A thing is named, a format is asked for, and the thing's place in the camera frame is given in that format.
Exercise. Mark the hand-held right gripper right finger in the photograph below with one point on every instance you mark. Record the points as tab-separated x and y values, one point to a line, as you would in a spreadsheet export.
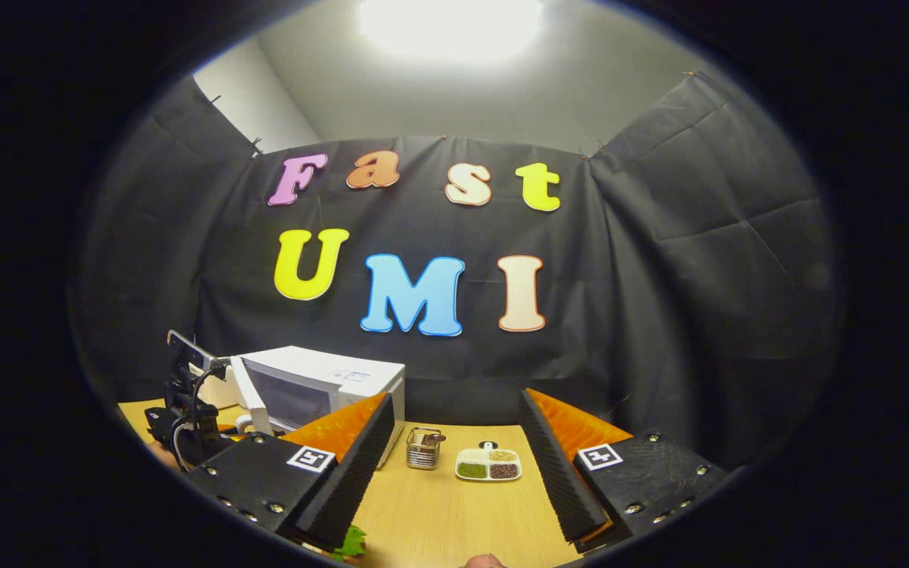
557	481

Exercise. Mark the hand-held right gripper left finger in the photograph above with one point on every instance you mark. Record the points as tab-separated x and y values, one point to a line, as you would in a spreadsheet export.
348	481

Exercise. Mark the lettuce sandwich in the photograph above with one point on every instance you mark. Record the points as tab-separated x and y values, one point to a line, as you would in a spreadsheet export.
352	543

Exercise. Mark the white microwave oven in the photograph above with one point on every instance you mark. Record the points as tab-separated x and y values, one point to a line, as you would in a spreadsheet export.
328	375

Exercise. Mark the white toaster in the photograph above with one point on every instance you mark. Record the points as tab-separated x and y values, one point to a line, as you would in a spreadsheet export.
218	392

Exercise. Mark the white divided grain dish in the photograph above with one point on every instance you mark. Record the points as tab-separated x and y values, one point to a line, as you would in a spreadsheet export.
488	465

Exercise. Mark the ceiling light panel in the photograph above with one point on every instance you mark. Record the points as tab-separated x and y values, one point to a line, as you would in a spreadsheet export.
450	24

